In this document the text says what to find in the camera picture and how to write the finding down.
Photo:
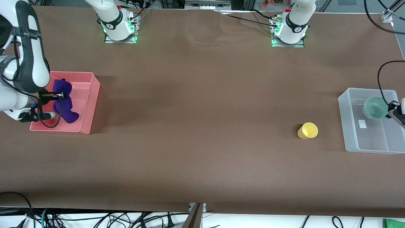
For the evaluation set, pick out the pink plastic bin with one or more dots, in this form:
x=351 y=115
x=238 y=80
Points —
x=88 y=104

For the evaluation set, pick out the green cloth scrap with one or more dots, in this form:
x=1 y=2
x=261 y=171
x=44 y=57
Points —
x=394 y=223

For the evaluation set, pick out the aluminium frame profile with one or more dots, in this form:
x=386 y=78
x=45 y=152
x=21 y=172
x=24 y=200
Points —
x=387 y=14

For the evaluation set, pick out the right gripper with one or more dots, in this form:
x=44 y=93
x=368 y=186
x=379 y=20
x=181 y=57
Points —
x=45 y=98

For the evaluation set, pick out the translucent white plastic box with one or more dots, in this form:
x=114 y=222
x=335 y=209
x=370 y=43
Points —
x=351 y=126

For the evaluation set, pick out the purple cloth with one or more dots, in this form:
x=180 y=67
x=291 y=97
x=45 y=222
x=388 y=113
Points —
x=65 y=106

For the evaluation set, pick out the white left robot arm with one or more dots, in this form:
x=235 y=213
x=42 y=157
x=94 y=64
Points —
x=294 y=25

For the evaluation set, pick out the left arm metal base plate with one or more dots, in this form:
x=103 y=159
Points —
x=297 y=45

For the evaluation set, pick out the brown table support post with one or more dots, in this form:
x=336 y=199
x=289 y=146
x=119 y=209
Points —
x=194 y=217

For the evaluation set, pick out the white power strip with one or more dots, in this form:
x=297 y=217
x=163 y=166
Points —
x=207 y=4

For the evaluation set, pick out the yellow plastic cup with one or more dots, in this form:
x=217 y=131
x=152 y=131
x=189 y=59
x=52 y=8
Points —
x=308 y=130

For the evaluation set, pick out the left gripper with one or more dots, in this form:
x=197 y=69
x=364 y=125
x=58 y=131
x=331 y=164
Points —
x=399 y=117

